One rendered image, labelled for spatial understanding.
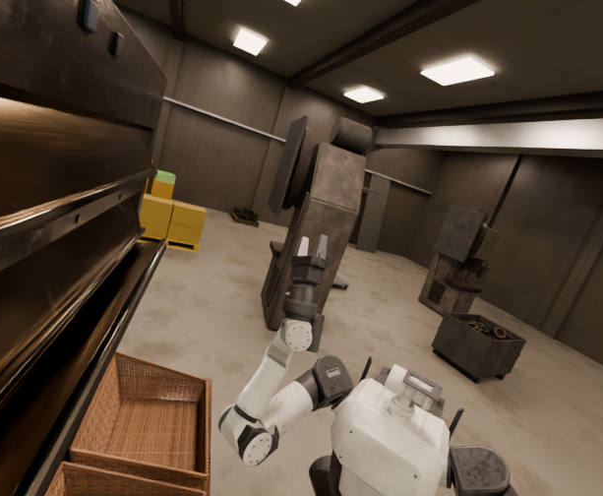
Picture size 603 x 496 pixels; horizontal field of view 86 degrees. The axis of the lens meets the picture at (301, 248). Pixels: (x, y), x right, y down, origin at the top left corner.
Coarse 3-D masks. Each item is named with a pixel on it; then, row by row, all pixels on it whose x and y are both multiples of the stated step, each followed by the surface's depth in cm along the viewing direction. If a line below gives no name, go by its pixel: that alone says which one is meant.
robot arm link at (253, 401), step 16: (256, 384) 76; (272, 384) 76; (240, 400) 75; (256, 400) 75; (240, 416) 74; (256, 416) 75; (224, 432) 77; (240, 432) 73; (256, 432) 73; (240, 448) 72
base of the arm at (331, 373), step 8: (320, 360) 92; (328, 360) 93; (336, 360) 93; (320, 368) 90; (328, 368) 91; (336, 368) 92; (344, 368) 92; (320, 376) 89; (328, 376) 90; (336, 376) 90; (344, 376) 91; (320, 384) 88; (328, 384) 88; (336, 384) 89; (344, 384) 89; (352, 384) 90; (320, 392) 89; (328, 392) 87; (336, 392) 87; (344, 392) 89; (320, 400) 89; (328, 400) 88; (336, 400) 91; (320, 408) 95
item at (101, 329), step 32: (128, 256) 126; (160, 256) 132; (96, 288) 96; (128, 288) 99; (96, 320) 80; (128, 320) 83; (64, 352) 67; (32, 384) 58; (64, 384) 59; (96, 384) 61; (0, 416) 51; (32, 416) 51; (0, 448) 46; (32, 448) 46; (64, 448) 48; (0, 480) 42
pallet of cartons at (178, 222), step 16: (144, 208) 537; (160, 208) 546; (176, 208) 557; (192, 208) 576; (144, 224) 544; (160, 224) 555; (176, 224) 567; (192, 224) 575; (144, 240) 561; (176, 240) 575; (192, 240) 585
